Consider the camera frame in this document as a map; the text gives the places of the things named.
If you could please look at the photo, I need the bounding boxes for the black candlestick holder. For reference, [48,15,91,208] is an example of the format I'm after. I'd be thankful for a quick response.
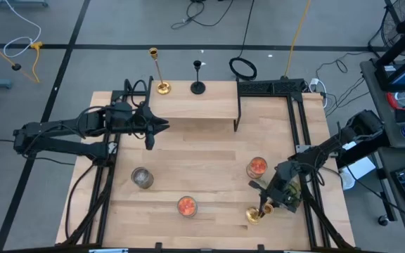
[190,59,207,95]

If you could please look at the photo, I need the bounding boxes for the white floor cable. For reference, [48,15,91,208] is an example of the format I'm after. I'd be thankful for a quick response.
[3,0,43,59]

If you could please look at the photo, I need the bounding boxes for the silver candle tin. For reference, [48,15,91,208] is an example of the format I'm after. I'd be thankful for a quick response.
[131,167,155,190]

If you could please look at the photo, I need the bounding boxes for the black floor fan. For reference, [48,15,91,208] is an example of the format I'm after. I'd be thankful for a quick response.
[367,0,405,57]

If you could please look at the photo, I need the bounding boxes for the wooden riser shelf black legs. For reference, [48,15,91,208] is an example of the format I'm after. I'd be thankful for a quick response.
[148,79,243,133]

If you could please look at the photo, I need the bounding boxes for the silver aluminium bracket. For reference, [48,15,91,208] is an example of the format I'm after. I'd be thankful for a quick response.
[89,247,129,253]

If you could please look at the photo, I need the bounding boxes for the yellow floor cable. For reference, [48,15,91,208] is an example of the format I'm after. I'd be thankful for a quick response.
[283,0,312,80]

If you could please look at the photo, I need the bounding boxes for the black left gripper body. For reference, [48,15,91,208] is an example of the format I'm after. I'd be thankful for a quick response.
[131,104,156,151]

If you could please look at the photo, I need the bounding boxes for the black coiled floor cable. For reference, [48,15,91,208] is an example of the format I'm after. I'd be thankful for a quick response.
[228,0,259,82]

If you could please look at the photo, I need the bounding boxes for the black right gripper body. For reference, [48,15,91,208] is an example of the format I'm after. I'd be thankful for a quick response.
[247,162,300,214]

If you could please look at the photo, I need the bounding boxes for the white power adapter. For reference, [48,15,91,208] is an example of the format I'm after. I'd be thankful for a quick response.
[307,77,329,109]

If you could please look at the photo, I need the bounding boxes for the black aluminium table frame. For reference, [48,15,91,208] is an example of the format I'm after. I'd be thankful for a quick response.
[56,75,358,253]

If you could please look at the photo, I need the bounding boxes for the gold candlestick holder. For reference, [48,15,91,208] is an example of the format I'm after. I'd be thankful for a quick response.
[148,47,172,96]
[245,202,276,226]

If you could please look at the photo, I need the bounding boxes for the black tangled floor cable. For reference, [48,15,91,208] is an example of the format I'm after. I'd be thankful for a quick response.
[170,0,235,31]

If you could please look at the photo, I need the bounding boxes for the yellow plug cable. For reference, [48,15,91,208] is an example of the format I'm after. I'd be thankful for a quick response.
[29,41,44,84]

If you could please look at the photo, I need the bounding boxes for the black perforated plate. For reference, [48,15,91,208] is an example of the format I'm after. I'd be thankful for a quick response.
[237,77,305,98]

